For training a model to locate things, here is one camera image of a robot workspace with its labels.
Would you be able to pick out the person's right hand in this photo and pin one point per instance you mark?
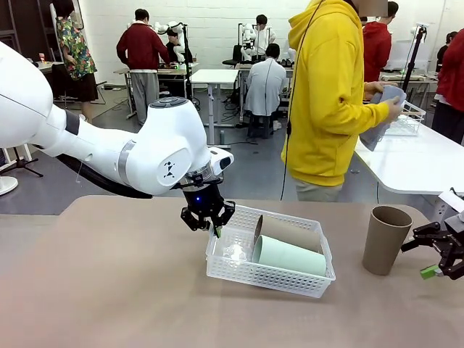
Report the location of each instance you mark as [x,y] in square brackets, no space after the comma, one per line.
[394,108]

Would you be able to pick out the grey blue cloth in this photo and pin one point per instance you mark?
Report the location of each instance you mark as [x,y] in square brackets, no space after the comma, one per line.
[377,134]

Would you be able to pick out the dark plastic stool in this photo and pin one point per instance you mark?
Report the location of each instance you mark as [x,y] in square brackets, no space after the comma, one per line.
[261,127]

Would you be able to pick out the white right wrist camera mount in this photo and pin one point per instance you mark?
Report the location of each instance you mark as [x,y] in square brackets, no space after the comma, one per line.
[451,201]

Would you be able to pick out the white perforated plastic basket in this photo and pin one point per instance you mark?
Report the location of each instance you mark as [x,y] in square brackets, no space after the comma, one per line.
[268,284]

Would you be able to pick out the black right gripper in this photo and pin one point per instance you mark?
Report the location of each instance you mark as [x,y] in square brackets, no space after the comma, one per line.
[455,237]

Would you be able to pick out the person's right forearm yellow sleeve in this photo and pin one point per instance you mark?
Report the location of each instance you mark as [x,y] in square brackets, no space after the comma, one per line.
[369,116]

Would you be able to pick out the dark haired person white shirt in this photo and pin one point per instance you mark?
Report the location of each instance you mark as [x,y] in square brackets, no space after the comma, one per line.
[264,87]

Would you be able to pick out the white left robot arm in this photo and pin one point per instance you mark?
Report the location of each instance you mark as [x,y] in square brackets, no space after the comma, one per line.
[108,152]

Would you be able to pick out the person in yellow hoodie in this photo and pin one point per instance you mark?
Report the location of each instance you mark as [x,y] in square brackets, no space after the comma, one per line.
[322,101]

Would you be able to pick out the person in floral shirt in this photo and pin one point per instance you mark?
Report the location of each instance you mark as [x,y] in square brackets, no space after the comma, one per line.
[76,50]

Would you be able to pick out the seated person in black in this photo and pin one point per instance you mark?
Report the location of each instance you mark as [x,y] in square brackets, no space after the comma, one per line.
[174,49]

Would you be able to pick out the white background desk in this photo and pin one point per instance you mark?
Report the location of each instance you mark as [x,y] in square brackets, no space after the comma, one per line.
[214,77]

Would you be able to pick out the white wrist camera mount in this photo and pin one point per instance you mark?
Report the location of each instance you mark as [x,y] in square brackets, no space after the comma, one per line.
[451,201]
[222,161]

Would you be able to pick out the standing person in white shirt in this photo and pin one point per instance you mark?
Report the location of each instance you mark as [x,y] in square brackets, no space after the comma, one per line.
[264,36]

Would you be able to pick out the round white floor base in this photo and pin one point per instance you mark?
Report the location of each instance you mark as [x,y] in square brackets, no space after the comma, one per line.
[7,185]

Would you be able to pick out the bottle on floor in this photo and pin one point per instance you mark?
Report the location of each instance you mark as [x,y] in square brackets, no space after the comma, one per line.
[222,137]

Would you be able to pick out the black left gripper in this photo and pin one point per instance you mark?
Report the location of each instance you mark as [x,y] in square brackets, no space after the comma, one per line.
[203,199]

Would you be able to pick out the person in red top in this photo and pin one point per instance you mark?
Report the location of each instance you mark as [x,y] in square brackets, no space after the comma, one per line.
[377,47]

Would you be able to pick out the grey background work desk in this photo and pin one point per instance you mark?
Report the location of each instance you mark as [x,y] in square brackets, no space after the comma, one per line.
[177,71]

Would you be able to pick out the person in red jacket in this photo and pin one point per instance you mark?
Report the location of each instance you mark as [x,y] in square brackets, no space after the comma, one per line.
[451,79]

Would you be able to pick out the pale green cup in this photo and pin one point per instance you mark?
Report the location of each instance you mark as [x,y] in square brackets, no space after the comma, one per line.
[290,257]

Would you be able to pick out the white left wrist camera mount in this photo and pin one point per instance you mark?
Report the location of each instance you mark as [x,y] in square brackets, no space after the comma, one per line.
[222,161]

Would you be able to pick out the brown cup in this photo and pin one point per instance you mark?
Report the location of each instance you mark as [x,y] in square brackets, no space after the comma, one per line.
[384,246]
[290,232]

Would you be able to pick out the person in dark red sweater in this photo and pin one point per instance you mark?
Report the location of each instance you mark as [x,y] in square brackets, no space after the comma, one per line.
[141,50]

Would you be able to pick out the person's left hand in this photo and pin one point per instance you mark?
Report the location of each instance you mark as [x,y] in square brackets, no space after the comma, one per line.
[373,88]

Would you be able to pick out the black camera tripod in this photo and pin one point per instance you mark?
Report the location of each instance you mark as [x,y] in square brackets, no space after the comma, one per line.
[415,54]

